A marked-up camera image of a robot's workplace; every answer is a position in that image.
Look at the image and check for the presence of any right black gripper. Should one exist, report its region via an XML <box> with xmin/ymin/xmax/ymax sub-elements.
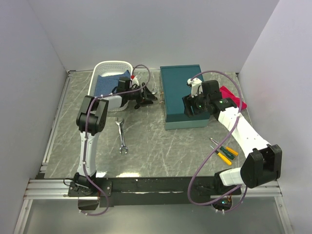
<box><xmin>182</xmin><ymin>89</ymin><xmax>209</xmax><ymax>118</ymax></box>

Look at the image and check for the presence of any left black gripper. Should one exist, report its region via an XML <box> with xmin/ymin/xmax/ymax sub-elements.
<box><xmin>126</xmin><ymin>83</ymin><xmax>158</xmax><ymax>106</ymax></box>

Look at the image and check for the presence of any black adjustable wrench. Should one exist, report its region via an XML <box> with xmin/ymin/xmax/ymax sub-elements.
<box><xmin>135</xmin><ymin>90</ymin><xmax>147</xmax><ymax>109</ymax></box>

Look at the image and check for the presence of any teal storage box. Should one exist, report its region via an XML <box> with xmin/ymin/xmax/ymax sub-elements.
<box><xmin>160</xmin><ymin>64</ymin><xmax>210</xmax><ymax>130</ymax></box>

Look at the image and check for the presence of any green handled screwdriver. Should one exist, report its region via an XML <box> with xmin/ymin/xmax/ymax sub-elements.
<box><xmin>217</xmin><ymin>147</ymin><xmax>238</xmax><ymax>160</ymax></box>

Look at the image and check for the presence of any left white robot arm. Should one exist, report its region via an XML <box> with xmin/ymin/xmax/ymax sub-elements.
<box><xmin>76</xmin><ymin>75</ymin><xmax>156</xmax><ymax>178</ymax></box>

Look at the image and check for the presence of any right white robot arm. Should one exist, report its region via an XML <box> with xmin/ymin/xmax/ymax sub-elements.
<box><xmin>182</xmin><ymin>78</ymin><xmax>282</xmax><ymax>195</ymax></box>

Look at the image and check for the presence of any white plastic basket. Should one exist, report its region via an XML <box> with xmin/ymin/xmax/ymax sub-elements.
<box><xmin>88</xmin><ymin>60</ymin><xmax>134</xmax><ymax>113</ymax></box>

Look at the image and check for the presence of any magenta cloth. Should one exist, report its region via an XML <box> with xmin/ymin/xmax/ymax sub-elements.
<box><xmin>217</xmin><ymin>86</ymin><xmax>241</xmax><ymax>108</ymax></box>

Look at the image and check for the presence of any blue checkered cloth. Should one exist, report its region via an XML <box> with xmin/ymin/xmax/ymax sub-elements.
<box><xmin>93</xmin><ymin>70</ymin><xmax>130</xmax><ymax>97</ymax></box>

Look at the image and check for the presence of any silver open-end wrench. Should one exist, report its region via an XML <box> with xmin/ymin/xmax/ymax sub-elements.
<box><xmin>115</xmin><ymin>118</ymin><xmax>128</xmax><ymax>155</ymax></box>

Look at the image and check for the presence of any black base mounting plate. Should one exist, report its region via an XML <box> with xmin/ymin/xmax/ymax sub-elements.
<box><xmin>68</xmin><ymin>176</ymin><xmax>241</xmax><ymax>210</ymax></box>

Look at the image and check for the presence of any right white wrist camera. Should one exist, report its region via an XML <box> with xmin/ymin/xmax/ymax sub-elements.
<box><xmin>187</xmin><ymin>78</ymin><xmax>203</xmax><ymax>98</ymax></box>

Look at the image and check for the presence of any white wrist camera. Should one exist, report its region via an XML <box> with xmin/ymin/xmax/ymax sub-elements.
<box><xmin>130</xmin><ymin>75</ymin><xmax>140</xmax><ymax>89</ymax></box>
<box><xmin>187</xmin><ymin>78</ymin><xmax>203</xmax><ymax>98</ymax></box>

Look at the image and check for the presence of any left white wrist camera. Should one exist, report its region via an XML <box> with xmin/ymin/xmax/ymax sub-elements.
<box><xmin>130</xmin><ymin>75</ymin><xmax>140</xmax><ymax>89</ymax></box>

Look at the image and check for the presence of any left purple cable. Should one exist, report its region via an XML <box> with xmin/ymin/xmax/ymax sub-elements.
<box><xmin>79</xmin><ymin>64</ymin><xmax>152</xmax><ymax>217</ymax></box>

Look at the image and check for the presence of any purple cable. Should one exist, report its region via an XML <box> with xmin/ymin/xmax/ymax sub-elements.
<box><xmin>187</xmin><ymin>70</ymin><xmax>248</xmax><ymax>213</ymax></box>
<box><xmin>79</xmin><ymin>64</ymin><xmax>152</xmax><ymax>217</ymax></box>

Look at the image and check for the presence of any yellow handled screwdriver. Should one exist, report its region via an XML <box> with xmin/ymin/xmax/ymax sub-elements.
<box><xmin>215</xmin><ymin>150</ymin><xmax>232</xmax><ymax>166</ymax></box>

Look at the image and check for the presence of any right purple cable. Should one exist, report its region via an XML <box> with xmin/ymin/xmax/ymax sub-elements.
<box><xmin>187</xmin><ymin>70</ymin><xmax>248</xmax><ymax>213</ymax></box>

